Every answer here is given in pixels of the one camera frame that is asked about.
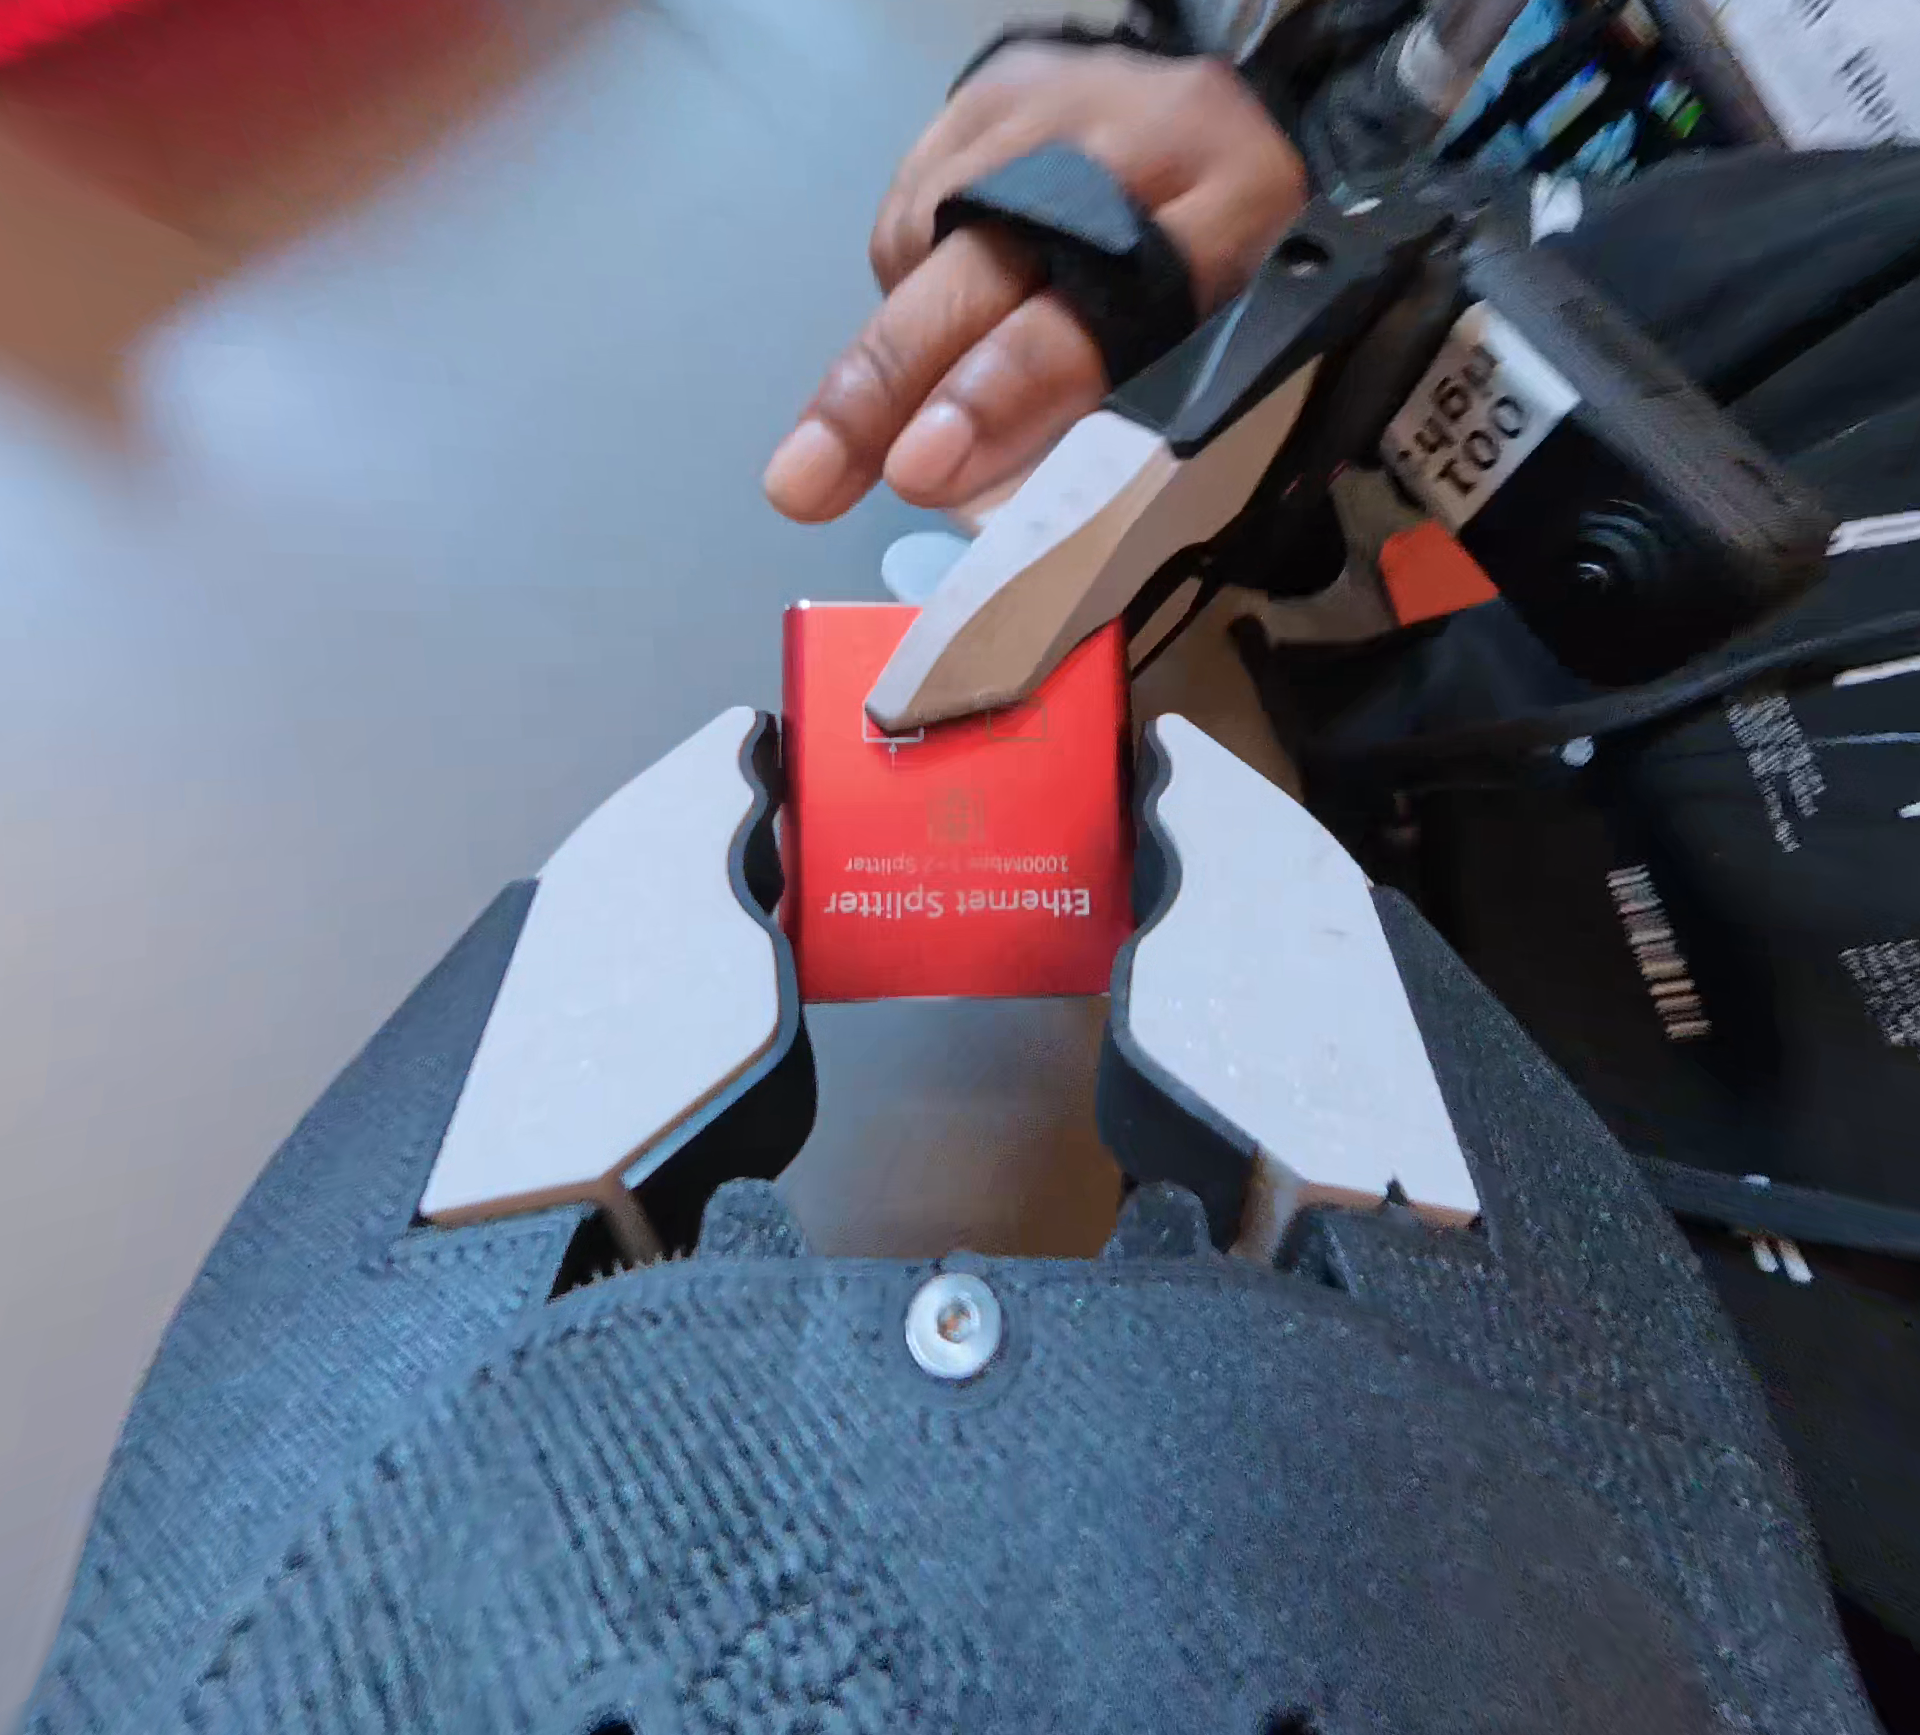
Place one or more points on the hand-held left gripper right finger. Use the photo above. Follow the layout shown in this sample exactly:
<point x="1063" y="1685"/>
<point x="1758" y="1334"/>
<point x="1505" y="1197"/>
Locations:
<point x="1285" y="1011"/>

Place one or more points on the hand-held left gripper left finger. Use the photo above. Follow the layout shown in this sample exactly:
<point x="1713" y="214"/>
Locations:
<point x="628" y="1002"/>

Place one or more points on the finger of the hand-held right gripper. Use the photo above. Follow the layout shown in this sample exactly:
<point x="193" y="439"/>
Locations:
<point x="1018" y="562"/>

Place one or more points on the red ethernet splitter box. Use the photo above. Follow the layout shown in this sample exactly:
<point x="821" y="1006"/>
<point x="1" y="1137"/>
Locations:
<point x="964" y="849"/>

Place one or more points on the person's right hand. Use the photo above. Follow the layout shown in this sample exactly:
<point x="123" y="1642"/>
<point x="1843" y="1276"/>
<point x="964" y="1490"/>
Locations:
<point x="964" y="373"/>

